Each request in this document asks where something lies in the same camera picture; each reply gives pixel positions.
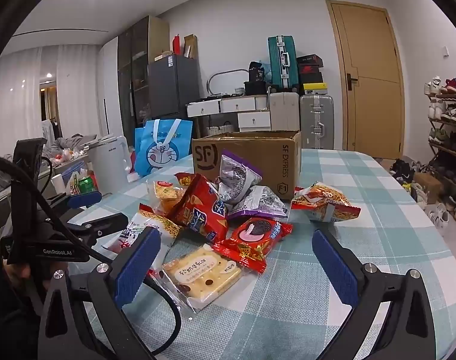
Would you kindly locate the silver suitcase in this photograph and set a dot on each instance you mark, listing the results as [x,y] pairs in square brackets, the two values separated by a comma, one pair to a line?
[317,120]

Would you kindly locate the dark glass cabinet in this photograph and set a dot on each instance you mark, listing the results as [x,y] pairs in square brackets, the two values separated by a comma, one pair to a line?
[134,78]

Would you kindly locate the small purple snack packet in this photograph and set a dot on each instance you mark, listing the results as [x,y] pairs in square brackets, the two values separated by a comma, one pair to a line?
[259,200]

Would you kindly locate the wooden shoe rack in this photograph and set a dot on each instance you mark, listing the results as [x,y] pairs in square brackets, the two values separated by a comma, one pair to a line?
[449,146]

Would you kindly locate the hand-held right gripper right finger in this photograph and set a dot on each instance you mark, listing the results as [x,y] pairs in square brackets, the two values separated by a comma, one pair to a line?
[334,266]

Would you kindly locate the noodle snack packet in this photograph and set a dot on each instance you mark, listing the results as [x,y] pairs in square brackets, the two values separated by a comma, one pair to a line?
[145,228]
[323,202]

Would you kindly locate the tall brown carton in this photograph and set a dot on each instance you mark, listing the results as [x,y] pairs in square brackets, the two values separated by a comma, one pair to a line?
[190,47]

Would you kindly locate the clear yellow biscuit packet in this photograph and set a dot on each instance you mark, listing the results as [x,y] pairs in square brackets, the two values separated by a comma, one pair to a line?
[201,275]

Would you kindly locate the wooden door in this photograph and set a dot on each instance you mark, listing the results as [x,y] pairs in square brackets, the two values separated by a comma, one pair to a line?
[370,82]

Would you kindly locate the beige suitcase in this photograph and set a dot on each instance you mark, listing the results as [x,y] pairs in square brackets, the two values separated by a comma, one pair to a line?
[285,114]

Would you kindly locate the white light switch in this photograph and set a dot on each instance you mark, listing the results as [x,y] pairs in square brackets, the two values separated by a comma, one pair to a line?
[445,51]

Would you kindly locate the grey clothing pile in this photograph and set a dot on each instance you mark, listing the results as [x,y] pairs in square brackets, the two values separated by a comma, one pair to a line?
[76,143]

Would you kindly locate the small red snack packet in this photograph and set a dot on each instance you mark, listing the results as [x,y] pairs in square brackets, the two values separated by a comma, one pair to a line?
[183,179]

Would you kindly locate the clear orange cracker packet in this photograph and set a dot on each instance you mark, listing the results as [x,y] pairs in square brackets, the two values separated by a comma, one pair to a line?
[166,195]

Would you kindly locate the large purple snack packet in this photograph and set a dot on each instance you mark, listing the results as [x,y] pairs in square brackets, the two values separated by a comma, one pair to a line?
[237,176]

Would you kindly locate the oval metal mirror frame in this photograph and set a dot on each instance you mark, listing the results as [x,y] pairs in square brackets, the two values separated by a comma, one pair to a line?
[213,78]

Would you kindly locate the blue cartoon tote bag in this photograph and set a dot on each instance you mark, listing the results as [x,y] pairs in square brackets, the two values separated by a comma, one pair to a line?
[162,150]

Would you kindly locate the red chips packet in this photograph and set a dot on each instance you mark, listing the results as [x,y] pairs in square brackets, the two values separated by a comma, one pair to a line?
[198,210]

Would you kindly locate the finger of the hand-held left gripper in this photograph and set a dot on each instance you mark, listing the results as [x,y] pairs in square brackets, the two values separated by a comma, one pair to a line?
[100,225]
[84,199]

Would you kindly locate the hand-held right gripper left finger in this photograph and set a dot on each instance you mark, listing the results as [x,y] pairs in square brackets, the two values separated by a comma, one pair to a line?
[137,266]

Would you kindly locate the teal suitcase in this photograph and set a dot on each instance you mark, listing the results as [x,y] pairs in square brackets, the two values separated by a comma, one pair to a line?
[282,63]

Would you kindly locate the grey refrigerator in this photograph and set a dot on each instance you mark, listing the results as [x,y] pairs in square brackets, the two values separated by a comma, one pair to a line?
[173,86]

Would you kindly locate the plain black shoe box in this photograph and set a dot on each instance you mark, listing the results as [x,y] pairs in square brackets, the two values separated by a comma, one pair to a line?
[311,78]

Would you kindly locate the red and black shoe box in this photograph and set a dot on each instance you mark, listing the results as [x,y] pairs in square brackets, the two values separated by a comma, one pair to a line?
[309,68]

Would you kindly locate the yellow and black shoe box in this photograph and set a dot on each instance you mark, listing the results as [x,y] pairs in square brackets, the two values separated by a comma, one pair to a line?
[315,88]

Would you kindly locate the white curtain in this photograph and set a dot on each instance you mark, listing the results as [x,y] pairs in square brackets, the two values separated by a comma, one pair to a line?
[21,97]

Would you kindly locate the green soda can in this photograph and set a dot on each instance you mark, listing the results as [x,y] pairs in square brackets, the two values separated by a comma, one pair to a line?
[86,184]

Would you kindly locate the scattered shoes group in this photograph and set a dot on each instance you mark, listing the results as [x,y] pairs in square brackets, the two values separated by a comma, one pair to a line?
[404,170]

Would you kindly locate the white electric kettle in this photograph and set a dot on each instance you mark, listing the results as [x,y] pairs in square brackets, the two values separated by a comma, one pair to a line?
[107,165]

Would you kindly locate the white drawer desk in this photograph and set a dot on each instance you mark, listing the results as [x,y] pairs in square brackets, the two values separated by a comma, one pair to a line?
[231,107]

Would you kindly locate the flat carton with label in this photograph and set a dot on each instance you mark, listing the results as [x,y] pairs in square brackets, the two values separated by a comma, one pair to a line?
[164,56]

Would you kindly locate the flat black shoe box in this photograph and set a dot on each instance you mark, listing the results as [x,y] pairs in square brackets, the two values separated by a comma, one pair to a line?
[309,60]

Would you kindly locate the red cookie packet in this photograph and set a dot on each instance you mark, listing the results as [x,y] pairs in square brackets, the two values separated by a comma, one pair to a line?
[252,238]

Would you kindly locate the black bag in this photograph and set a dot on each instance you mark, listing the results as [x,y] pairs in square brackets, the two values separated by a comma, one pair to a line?
[256,78]

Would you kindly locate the red paper bag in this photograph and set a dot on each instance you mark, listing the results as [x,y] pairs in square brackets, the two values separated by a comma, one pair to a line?
[176,45]

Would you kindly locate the woven laundry basket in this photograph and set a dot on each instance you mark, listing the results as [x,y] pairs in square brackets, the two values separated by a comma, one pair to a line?
[219,126]

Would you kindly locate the small brown cardboard box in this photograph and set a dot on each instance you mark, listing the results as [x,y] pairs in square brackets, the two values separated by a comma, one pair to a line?
[427,183]

